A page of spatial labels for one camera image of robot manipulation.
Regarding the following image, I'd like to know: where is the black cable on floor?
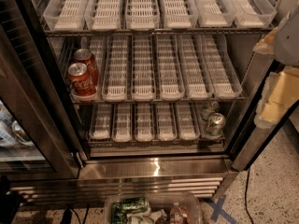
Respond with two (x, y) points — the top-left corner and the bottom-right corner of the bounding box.
(244, 167), (255, 224)

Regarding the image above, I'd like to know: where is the green can in bin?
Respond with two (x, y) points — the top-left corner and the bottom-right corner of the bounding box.
(110, 197), (150, 224)

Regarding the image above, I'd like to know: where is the bottom wire shelf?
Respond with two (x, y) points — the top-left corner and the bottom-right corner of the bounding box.
(88, 137), (224, 148)

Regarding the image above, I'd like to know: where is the clear can tray under cokes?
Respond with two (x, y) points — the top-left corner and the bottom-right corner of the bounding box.
(72, 36), (106, 103)

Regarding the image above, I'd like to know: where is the glass fridge door left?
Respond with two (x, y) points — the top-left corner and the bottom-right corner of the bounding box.
(0, 0), (79, 180)

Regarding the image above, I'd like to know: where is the steel fridge base grille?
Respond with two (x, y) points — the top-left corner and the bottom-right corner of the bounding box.
(10, 156), (238, 206)

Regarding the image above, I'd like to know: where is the wire shelf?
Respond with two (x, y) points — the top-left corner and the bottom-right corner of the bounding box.
(88, 137), (224, 148)
(71, 95), (245, 105)
(44, 26), (274, 37)

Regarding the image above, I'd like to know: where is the red bottle in bin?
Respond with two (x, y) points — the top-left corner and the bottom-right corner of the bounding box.
(170, 203), (188, 224)

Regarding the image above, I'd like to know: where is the silver can shelf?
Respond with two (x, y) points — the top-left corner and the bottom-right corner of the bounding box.
(205, 113), (226, 137)
(200, 101), (220, 120)

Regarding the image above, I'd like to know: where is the black plug on floor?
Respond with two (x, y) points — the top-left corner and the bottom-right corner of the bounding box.
(60, 208), (72, 224)

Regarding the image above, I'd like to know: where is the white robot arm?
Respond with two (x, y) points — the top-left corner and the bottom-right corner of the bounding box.
(253, 6), (299, 129)

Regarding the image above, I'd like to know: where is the clear plastic bin on floor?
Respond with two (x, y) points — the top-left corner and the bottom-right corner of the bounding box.
(103, 192), (202, 224)

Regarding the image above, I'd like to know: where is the rear silver can bottom shelf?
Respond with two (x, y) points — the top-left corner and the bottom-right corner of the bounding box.
(200, 101), (220, 120)

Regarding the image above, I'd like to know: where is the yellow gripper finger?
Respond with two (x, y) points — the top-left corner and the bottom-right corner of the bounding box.
(254, 66), (299, 129)
(253, 27), (278, 55)

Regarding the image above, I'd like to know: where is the red coke can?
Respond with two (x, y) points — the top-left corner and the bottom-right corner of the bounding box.
(67, 63), (96, 96)
(74, 49), (99, 85)

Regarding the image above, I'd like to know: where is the blue tape cross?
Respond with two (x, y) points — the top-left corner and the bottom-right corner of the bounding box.
(205, 194), (236, 224)

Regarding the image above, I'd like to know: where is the top wire shelf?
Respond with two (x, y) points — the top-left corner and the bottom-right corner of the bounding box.
(44, 26), (274, 37)

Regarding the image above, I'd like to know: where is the front silver can bottom shelf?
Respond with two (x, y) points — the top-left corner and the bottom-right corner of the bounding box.
(205, 113), (226, 137)

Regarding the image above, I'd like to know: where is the middle wire shelf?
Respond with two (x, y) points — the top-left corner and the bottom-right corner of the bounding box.
(71, 95), (245, 105)

